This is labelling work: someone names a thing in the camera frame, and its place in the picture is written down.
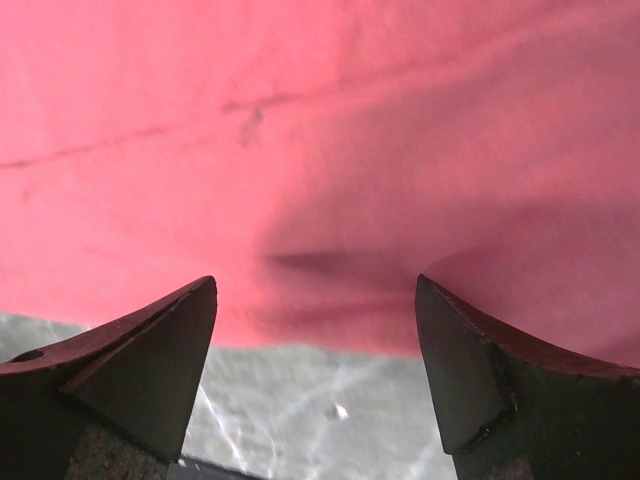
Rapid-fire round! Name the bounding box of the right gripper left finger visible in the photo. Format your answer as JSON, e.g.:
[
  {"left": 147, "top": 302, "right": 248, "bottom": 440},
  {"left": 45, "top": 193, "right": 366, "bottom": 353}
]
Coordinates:
[{"left": 1, "top": 276, "right": 217, "bottom": 479}]

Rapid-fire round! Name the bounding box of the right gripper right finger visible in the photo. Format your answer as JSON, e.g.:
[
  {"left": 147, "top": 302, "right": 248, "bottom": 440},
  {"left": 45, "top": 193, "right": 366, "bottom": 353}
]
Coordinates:
[{"left": 415, "top": 277, "right": 639, "bottom": 479}]

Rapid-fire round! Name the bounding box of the pink red t shirt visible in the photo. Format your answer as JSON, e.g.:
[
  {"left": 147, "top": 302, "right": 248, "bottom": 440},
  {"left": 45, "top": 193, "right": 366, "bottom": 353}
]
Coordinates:
[{"left": 1, "top": 1, "right": 639, "bottom": 365}]

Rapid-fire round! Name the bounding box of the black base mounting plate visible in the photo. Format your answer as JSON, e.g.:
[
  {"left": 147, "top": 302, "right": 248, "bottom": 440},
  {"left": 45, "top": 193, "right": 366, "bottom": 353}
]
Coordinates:
[{"left": 165, "top": 456, "right": 262, "bottom": 480}]

